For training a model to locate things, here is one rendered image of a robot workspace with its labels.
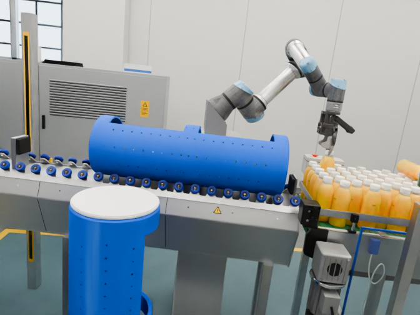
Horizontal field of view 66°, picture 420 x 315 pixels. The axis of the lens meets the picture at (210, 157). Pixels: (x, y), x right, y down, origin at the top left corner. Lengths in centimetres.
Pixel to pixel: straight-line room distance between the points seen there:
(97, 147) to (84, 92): 159
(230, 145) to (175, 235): 50
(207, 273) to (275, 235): 68
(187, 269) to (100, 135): 99
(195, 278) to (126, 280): 105
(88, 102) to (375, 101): 355
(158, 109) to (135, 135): 150
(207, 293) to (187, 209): 80
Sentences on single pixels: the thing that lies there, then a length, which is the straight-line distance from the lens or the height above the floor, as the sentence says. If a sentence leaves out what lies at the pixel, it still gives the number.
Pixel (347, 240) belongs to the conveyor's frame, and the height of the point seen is 87.
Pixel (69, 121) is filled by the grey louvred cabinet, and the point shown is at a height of 97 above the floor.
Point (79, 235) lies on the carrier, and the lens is 106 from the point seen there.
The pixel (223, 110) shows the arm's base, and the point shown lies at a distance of 184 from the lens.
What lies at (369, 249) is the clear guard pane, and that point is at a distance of 148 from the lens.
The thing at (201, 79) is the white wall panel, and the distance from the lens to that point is 420.
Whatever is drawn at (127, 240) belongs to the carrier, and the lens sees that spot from 102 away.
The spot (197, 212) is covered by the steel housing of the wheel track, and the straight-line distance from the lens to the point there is 149.
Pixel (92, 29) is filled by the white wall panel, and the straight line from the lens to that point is 407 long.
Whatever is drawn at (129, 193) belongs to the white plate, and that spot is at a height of 104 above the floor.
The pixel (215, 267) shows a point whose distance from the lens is 207.
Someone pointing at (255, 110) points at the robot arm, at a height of 131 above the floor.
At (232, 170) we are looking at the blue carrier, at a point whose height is 108.
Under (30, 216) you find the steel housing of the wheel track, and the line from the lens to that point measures 182.
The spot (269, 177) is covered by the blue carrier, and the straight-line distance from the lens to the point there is 142.
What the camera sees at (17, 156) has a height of 99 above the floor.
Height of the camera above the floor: 144
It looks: 13 degrees down
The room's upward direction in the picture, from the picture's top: 6 degrees clockwise
